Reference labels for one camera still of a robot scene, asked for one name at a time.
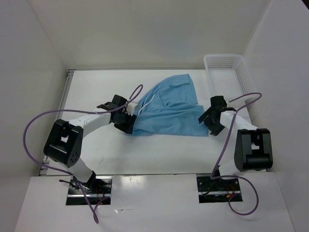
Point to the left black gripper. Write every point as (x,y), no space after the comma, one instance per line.
(128,127)

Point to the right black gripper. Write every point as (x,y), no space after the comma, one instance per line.
(217,129)

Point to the blue shorts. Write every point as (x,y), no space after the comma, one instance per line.
(170,108)

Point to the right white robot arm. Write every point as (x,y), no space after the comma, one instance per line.
(253,148)

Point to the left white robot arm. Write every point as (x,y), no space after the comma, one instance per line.
(64,144)

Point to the white plastic basket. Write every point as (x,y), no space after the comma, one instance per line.
(228,75)

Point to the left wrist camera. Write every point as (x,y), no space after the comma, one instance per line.
(131,107)

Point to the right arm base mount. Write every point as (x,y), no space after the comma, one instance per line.
(217,191)

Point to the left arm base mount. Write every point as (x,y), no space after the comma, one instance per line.
(101,194)

